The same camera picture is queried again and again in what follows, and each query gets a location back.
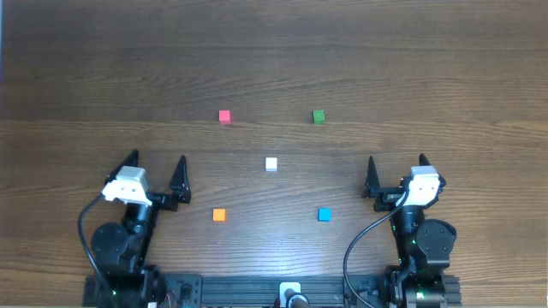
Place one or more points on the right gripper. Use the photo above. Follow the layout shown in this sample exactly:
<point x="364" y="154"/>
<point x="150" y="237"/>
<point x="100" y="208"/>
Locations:
<point x="387" y="199"/>

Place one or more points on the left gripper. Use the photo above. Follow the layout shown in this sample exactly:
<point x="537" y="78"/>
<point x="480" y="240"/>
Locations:
<point x="164" y="201"/>

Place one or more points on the orange cube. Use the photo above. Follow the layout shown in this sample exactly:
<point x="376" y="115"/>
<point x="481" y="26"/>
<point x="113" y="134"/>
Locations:
<point x="219" y="215"/>

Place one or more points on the blue cube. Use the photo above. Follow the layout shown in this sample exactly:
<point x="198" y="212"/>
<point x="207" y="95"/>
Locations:
<point x="324" y="215"/>

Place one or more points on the pink cube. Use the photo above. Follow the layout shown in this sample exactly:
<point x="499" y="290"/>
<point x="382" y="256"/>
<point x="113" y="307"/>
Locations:
<point x="224" y="116"/>

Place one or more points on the green cube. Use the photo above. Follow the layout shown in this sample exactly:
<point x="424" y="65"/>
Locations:
<point x="318" y="116"/>

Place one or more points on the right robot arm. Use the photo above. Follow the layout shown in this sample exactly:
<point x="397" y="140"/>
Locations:
<point x="434" y="244"/>

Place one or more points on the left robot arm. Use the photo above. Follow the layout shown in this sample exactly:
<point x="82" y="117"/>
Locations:
<point x="110" y="246"/>

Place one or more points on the white cube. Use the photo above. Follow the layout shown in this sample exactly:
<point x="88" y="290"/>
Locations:
<point x="271" y="164"/>

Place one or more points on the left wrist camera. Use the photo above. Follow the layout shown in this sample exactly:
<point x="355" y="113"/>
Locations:
<point x="128" y="185"/>

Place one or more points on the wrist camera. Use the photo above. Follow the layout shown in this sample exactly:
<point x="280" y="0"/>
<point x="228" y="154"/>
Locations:
<point x="128" y="185"/>
<point x="424" y="188"/>

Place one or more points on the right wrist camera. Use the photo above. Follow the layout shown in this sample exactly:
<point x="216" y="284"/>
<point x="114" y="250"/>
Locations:
<point x="424" y="188"/>

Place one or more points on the mounting rail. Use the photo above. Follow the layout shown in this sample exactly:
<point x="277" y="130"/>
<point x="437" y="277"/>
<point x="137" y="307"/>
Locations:
<point x="257" y="292"/>

